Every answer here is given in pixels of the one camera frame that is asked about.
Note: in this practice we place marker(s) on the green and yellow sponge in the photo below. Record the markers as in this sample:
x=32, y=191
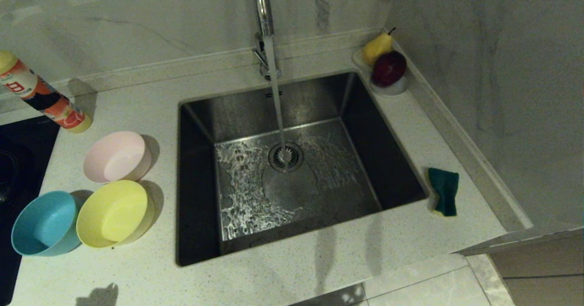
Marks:
x=445, y=187

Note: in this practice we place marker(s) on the orange white dish soap bottle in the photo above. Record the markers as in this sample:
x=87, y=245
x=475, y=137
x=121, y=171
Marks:
x=45, y=101

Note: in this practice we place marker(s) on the blue plastic bowl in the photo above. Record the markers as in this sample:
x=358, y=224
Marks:
x=43, y=226

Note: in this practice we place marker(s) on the stainless steel sink basin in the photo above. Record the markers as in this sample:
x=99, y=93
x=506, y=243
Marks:
x=365, y=137

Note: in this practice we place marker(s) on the chrome faucet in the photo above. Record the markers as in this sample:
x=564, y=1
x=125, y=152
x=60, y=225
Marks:
x=263, y=5

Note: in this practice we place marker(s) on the round metal drain strainer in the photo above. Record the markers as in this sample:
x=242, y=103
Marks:
x=292, y=158

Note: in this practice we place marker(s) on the small white fruit dish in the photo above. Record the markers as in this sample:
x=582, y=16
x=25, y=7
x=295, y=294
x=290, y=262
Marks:
x=396, y=90

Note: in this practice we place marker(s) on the dark red apple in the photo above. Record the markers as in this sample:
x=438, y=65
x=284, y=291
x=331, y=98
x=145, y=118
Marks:
x=388, y=69

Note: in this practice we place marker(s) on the yellow pear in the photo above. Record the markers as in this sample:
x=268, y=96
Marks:
x=376, y=48

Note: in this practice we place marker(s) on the pink plastic bowl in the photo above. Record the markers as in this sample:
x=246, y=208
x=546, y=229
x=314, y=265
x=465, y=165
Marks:
x=116, y=158

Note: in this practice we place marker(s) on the yellow plastic bowl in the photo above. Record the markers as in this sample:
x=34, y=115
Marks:
x=112, y=215

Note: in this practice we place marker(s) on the black induction cooktop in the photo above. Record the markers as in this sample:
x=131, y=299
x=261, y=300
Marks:
x=23, y=160

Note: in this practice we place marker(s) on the beige wooden cabinet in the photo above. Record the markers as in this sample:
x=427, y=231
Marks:
x=543, y=269

